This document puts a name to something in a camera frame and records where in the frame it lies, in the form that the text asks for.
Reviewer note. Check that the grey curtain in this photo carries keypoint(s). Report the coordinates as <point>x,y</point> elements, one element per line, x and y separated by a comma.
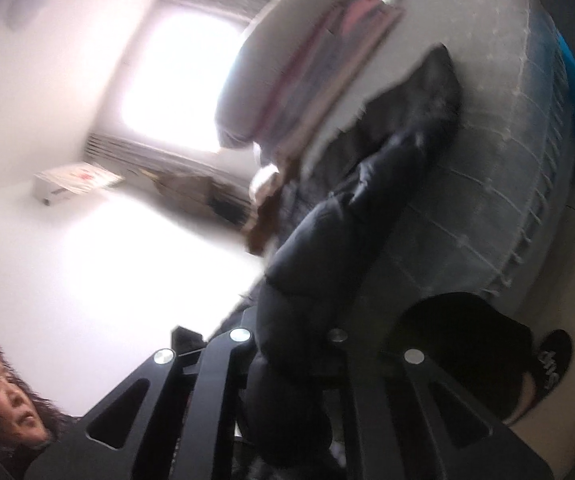
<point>213,184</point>

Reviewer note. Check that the stack of folded quilts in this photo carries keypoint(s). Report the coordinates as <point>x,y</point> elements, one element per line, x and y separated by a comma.
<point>297,58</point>

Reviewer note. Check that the white air conditioner unit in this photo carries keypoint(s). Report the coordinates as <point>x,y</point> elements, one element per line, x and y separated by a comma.
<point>56,185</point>

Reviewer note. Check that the black slipper with white text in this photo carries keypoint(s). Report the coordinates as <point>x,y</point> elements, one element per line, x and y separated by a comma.
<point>551,362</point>

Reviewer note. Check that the grey quilted bed cover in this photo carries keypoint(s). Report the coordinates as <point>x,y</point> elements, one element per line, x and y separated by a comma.
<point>484,219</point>

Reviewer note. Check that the person's head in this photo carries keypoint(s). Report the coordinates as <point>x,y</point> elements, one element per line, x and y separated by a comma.
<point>29,424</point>

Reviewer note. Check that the bright window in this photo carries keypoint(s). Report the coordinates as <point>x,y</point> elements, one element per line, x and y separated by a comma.
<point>175,78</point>

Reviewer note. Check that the brown folded garment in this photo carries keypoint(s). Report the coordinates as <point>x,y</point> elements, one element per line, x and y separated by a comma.
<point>265,192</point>

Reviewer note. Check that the black quilted puffer jacket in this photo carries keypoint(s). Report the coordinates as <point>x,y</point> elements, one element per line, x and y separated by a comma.
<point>319,268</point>

